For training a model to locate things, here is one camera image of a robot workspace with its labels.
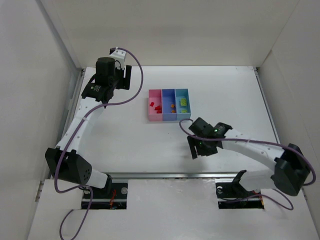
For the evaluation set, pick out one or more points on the light blue container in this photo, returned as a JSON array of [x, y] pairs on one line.
[[183, 106]]

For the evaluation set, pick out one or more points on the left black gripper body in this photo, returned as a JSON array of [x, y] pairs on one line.
[[127, 77]]

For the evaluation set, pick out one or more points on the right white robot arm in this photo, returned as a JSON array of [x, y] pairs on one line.
[[286, 170]]

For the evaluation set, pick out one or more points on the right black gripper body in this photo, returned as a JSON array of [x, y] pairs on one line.
[[200, 145]]

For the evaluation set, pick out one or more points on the left aluminium rail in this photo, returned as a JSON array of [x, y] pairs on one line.
[[71, 102]]

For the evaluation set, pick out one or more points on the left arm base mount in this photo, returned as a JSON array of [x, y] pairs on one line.
[[113, 198]]

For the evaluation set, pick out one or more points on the aluminium rail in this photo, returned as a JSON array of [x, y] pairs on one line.
[[71, 102], [172, 175], [274, 130]]

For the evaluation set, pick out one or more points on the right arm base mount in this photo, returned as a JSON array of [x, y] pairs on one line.
[[231, 195]]

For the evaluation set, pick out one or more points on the right aluminium rail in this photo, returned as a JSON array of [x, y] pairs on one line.
[[274, 130]]

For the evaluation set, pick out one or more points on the dark blue container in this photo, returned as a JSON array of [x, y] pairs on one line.
[[168, 98]]

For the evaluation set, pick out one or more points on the pink container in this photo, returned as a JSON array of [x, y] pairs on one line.
[[155, 95]]

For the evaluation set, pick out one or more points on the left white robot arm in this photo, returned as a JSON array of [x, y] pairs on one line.
[[66, 161]]

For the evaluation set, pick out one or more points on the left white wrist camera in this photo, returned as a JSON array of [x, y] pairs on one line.
[[117, 54]]

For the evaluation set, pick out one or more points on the front aluminium rail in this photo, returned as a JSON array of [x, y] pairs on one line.
[[172, 175]]

